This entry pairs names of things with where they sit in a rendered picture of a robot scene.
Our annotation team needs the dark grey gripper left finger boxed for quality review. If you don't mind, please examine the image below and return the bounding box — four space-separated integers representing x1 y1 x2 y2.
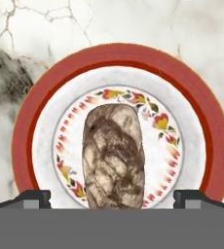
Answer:
0 190 52 210

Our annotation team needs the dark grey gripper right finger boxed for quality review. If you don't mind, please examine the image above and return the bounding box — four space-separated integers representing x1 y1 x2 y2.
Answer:
172 190 224 210

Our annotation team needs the brown bread loaf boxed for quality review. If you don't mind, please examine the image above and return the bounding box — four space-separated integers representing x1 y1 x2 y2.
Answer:
82 103 146 210

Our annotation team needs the red rimmed floral plate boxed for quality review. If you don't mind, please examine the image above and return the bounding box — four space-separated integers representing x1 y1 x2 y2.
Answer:
11 43 224 210

